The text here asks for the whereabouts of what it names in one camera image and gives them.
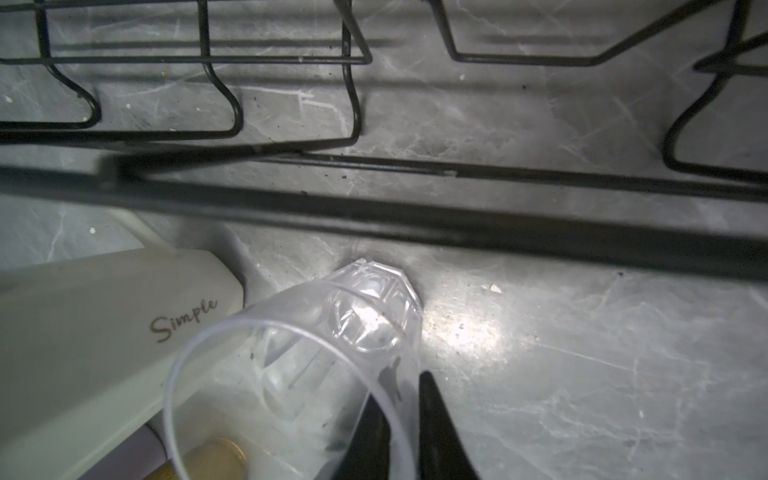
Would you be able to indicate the black wire dish rack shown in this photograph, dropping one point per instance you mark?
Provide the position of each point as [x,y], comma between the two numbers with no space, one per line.
[633,137]

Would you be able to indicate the olive green glass cup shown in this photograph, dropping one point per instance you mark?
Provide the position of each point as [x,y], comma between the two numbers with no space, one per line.
[215,459]

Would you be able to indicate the clear glass cup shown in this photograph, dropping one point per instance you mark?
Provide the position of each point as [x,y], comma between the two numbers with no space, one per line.
[287,378]

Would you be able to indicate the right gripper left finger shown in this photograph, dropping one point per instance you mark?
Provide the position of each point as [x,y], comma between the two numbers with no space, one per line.
[368,455]

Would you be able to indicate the cream mug with handle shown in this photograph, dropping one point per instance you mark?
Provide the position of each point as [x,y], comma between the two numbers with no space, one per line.
[87,345]

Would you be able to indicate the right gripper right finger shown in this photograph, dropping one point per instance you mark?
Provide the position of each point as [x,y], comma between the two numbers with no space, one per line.
[441,453]

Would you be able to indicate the lilac plastic cup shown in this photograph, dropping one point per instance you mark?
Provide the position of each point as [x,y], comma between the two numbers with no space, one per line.
[135,458]

